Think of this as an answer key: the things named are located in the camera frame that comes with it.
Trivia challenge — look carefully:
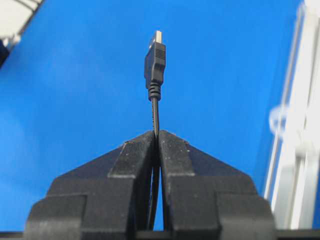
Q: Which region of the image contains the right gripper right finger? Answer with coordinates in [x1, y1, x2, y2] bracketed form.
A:
[159, 130, 275, 240]

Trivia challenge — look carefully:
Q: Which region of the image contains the white zip tie loop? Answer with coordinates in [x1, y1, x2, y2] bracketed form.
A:
[269, 104, 310, 156]

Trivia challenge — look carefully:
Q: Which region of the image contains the black USB cable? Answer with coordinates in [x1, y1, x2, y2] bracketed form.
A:
[143, 30, 167, 230]

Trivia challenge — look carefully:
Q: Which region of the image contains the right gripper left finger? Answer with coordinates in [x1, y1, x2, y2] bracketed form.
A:
[24, 131, 155, 240]

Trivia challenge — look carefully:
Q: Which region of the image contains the aluminium extrusion frame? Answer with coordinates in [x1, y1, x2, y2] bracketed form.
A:
[264, 0, 320, 230]

